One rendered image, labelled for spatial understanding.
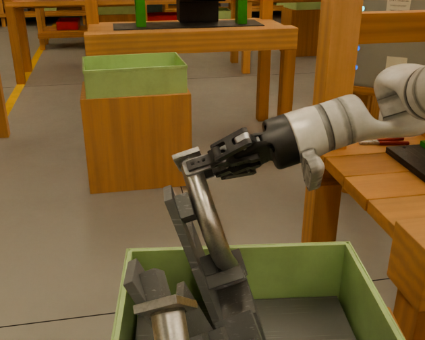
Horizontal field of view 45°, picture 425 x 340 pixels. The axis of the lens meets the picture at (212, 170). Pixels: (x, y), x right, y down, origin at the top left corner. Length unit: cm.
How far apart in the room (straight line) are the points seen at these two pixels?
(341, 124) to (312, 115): 4
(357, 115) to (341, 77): 83
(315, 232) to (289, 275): 76
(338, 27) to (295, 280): 78
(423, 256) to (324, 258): 24
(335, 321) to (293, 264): 13
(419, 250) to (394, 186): 32
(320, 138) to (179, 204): 22
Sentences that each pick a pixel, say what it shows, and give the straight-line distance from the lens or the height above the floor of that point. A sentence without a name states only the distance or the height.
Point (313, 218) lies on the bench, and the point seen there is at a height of 64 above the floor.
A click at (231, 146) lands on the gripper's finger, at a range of 69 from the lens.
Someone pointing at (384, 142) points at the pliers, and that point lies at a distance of 171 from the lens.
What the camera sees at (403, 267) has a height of 81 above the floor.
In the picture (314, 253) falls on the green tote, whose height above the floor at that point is 94.
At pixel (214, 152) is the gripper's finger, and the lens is 70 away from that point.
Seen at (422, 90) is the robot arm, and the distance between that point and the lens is 65.
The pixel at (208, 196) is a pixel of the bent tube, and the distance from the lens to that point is 72.
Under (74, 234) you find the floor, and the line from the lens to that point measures 293.
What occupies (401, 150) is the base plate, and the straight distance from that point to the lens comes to 163.
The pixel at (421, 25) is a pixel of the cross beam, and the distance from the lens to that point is 175.
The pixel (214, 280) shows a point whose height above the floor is 101.
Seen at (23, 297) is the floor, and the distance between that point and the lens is 253.
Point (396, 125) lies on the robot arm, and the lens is 75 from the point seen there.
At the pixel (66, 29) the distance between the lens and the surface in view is 810.
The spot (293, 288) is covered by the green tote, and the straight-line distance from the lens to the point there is 102.
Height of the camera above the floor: 147
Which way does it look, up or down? 24 degrees down
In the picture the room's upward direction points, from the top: straight up
